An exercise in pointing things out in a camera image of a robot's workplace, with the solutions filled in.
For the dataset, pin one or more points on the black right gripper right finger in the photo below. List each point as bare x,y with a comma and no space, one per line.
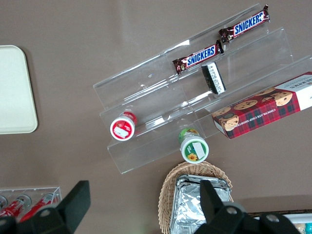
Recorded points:
219,219

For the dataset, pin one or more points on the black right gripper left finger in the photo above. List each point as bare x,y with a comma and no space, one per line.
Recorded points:
53,219

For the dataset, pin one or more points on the aluminium foil tray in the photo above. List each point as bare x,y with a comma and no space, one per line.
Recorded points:
187,202

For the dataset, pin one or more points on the oval wicker basket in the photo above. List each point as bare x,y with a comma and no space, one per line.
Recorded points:
165,195

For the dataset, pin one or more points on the white rectangular snack tray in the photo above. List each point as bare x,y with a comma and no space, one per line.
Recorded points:
299,218

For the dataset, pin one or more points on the beige serving tray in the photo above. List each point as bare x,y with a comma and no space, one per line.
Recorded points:
14,90

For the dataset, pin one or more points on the red cola bottle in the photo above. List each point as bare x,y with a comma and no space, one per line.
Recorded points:
14,207
36,207

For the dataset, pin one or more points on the clear acrylic bottle rack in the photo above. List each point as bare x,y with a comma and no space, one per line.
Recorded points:
29,190

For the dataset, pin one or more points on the green lidded cup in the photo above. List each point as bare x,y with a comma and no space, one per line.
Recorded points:
195,150

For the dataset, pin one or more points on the clear rice cracker bag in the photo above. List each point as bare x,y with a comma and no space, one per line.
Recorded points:
301,227

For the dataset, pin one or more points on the teal snack packet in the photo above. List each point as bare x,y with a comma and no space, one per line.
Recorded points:
309,227

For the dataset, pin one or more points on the red lidded cup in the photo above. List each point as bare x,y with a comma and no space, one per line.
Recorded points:
122,128

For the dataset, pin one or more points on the red tartan cookie box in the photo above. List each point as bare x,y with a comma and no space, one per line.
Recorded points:
258,112

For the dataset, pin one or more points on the clear acrylic stepped shelf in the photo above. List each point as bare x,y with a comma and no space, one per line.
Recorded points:
151,97

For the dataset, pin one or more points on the small black white box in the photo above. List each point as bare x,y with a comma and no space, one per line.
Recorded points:
214,78

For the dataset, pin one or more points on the Snickers chocolate bar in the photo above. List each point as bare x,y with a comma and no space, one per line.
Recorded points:
200,56
246,24

